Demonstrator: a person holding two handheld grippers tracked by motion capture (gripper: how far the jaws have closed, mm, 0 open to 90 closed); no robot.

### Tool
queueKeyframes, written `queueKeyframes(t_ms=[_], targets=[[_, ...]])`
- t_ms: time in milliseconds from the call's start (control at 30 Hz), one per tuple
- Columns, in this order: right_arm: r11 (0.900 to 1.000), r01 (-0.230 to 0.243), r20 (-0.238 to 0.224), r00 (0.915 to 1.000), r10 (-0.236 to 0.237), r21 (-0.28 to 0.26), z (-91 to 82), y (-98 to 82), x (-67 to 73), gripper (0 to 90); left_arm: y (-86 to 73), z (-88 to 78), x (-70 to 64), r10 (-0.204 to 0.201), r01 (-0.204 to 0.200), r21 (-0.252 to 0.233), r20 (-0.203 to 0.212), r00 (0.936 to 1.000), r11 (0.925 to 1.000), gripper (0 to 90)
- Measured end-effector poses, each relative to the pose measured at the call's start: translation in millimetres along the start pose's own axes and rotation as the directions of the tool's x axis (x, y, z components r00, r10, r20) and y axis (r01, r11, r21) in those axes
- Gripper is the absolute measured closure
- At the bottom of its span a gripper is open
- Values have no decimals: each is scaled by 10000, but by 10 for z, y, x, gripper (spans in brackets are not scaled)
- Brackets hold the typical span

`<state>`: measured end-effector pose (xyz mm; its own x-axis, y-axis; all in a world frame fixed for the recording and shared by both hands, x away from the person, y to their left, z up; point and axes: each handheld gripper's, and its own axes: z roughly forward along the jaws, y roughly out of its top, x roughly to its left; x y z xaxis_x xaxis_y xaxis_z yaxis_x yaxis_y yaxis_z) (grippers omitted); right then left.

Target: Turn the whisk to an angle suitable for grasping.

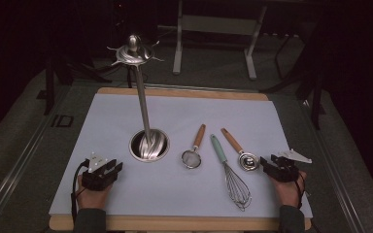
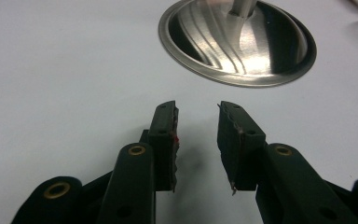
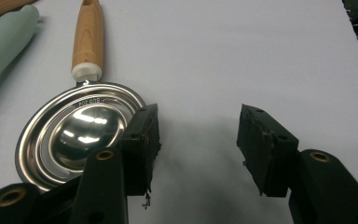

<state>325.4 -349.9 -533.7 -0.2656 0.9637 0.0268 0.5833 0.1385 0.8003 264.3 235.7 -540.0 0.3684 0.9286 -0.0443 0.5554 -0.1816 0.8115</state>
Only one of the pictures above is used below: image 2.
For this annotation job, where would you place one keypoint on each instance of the white table mat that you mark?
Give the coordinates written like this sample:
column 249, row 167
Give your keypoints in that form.
column 59, row 93

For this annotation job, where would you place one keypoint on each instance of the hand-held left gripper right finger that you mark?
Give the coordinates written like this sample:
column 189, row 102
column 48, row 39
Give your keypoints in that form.
column 289, row 186

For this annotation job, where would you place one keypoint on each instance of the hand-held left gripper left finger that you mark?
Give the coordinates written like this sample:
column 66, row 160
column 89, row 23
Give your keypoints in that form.
column 133, row 186

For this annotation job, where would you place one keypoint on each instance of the steel utensil stand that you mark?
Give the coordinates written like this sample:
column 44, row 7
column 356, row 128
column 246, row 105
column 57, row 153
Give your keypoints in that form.
column 254, row 53

